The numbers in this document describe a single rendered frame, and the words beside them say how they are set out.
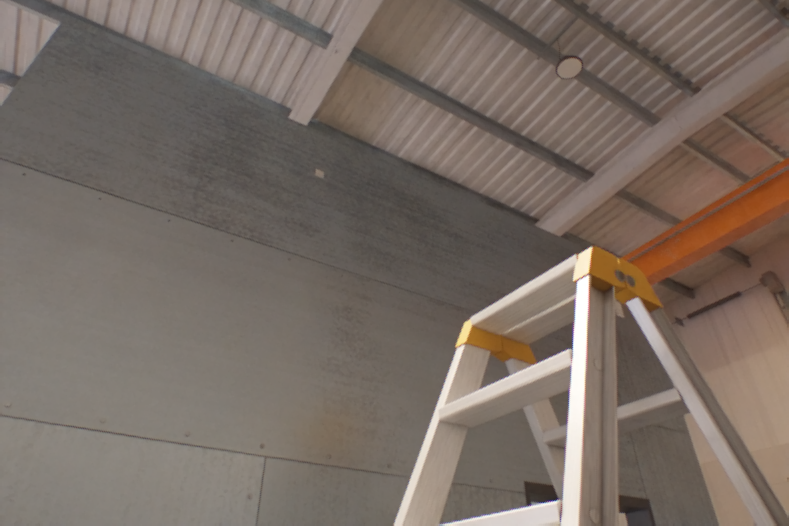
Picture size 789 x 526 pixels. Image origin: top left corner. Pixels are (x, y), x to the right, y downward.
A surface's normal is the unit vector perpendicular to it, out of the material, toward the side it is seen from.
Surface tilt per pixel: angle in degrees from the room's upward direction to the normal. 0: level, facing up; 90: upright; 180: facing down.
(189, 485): 90
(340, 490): 90
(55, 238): 90
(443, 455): 92
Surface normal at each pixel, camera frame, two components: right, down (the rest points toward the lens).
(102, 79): 0.52, -0.52
